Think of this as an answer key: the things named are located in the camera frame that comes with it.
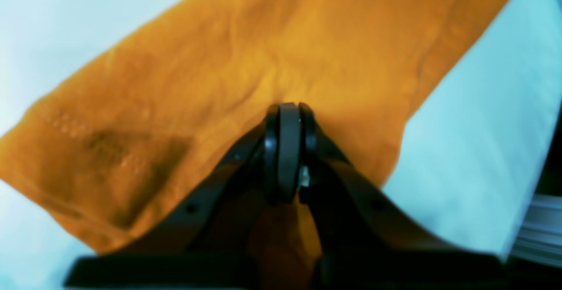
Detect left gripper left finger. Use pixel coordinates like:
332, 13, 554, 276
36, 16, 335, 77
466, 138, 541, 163
109, 104, 281, 257

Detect orange T-shirt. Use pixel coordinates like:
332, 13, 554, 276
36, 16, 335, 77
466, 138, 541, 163
0, 0, 527, 290

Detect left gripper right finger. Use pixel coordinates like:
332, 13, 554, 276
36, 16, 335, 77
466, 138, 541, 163
279, 102, 490, 257

